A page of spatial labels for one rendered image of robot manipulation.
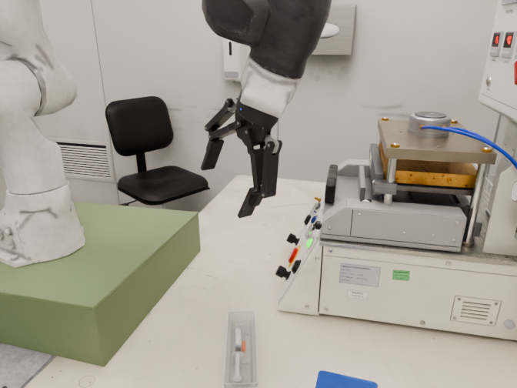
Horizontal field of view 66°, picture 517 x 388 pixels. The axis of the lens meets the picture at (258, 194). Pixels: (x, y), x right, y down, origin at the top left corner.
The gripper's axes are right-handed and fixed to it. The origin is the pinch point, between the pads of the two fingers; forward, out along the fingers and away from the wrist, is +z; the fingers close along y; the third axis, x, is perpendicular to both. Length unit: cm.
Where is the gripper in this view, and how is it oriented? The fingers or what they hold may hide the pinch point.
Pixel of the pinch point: (226, 186)
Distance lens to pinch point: 77.0
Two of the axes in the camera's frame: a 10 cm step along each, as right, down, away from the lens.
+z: -3.4, 7.2, 6.0
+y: -5.7, -6.7, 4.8
